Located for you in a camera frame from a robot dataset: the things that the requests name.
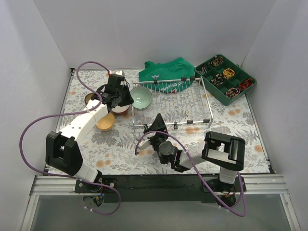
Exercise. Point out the beige bowl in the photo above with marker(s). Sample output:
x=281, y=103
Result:
x=106, y=123

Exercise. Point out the dark brown patterned bowl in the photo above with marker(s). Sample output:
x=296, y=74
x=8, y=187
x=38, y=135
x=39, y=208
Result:
x=89, y=97

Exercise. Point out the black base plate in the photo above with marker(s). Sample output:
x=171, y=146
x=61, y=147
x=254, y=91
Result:
x=160, y=188

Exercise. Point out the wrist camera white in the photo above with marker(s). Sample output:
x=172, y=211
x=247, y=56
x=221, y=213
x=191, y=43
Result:
x=120, y=72
x=144, y=144

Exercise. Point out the red floral bowl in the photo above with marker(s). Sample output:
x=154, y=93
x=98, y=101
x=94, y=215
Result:
x=120, y=110

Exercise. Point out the metal wire dish rack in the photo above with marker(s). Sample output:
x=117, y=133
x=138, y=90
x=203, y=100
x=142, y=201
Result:
x=179, y=101

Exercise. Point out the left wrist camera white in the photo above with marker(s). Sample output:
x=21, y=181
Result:
x=120, y=72

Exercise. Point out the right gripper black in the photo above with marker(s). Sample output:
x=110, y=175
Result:
x=155, y=131

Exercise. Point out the aluminium front rail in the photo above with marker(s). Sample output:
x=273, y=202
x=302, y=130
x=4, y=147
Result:
x=255, y=184

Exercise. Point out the mint green dotted bowl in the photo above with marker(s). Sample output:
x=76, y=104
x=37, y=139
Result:
x=142, y=97

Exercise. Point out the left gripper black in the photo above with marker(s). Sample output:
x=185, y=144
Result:
x=119, y=96

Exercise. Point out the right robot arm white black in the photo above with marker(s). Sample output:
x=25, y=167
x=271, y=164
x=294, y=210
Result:
x=223, y=150

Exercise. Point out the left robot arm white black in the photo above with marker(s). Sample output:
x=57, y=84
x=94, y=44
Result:
x=62, y=148

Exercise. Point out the green cloth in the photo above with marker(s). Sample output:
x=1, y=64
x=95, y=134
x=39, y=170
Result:
x=167, y=77

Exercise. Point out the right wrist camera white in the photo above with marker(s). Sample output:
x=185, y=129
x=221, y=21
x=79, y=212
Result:
x=144, y=144

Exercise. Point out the green divided organizer tray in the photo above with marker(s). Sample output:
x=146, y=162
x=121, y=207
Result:
x=225, y=80

